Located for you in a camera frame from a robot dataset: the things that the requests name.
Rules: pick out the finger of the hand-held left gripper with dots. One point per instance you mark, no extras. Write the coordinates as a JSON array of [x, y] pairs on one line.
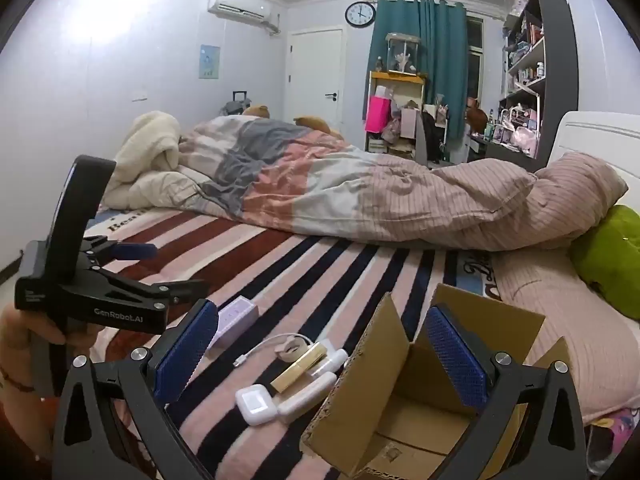
[[135, 251], [190, 288]]

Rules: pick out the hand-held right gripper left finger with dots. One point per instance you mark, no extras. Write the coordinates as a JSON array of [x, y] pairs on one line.
[[182, 355]]

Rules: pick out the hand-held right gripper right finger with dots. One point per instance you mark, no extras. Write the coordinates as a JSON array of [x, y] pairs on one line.
[[455, 355]]

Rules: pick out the purple power bank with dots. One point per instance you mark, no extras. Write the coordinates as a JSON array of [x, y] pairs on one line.
[[235, 317]]

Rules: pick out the brown cardboard box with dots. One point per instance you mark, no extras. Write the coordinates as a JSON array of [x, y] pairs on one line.
[[380, 360]]

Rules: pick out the white square earbud case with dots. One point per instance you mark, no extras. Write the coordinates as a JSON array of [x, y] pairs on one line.
[[255, 405]]

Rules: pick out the gold cosmetic case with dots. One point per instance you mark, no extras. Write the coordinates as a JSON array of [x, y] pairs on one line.
[[300, 367]]

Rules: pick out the small white bottle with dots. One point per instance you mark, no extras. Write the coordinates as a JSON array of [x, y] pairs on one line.
[[336, 358]]

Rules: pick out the white cosmetic tube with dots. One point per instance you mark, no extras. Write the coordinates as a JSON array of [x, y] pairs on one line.
[[305, 397]]

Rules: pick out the person's left forearm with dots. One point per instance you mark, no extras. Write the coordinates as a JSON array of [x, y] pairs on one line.
[[17, 425]]

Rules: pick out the person's left hand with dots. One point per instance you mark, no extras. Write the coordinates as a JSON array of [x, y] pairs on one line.
[[17, 332]]

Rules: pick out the cream fleece blanket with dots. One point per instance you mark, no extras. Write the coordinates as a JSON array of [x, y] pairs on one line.
[[145, 160]]

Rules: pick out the pink striped pillow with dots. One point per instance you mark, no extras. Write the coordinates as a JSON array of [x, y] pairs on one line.
[[550, 310]]

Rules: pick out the grey suitcase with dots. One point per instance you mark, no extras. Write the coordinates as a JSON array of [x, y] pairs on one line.
[[233, 107]]

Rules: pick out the pink grey patchwork duvet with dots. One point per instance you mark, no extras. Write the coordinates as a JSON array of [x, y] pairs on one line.
[[375, 195]]

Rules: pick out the floral printed bag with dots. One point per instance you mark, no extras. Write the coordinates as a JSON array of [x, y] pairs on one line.
[[617, 435]]

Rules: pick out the brown plush toy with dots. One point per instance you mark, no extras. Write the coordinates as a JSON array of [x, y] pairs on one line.
[[257, 111], [311, 123]]

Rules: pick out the green plush toy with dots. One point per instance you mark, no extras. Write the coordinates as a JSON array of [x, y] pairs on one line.
[[615, 255]]

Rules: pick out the dark brown plush bear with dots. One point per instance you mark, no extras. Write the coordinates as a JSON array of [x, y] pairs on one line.
[[476, 116]]

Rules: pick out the white door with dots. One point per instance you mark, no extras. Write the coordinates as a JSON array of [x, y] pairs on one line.
[[310, 80]]

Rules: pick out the bright pink bag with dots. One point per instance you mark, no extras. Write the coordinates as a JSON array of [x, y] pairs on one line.
[[378, 114]]

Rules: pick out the white air conditioner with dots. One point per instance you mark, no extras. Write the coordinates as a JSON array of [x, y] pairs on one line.
[[240, 5]]

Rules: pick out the yellow topped white shelf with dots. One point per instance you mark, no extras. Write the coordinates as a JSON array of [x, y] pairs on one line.
[[397, 79]]

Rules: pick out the teal curtain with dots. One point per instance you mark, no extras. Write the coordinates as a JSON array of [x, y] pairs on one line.
[[440, 60]]

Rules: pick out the window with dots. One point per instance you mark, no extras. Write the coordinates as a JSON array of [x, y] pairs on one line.
[[475, 55]]

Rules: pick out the glass display case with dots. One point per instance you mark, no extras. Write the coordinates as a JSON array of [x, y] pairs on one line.
[[402, 52]]

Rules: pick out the dark grey bookshelf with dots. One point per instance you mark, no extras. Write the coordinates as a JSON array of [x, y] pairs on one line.
[[562, 60]]

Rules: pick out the blue wall poster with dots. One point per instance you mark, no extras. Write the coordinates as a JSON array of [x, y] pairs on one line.
[[210, 61]]

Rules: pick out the round black wall clock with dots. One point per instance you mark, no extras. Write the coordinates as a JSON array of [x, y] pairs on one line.
[[360, 14]]

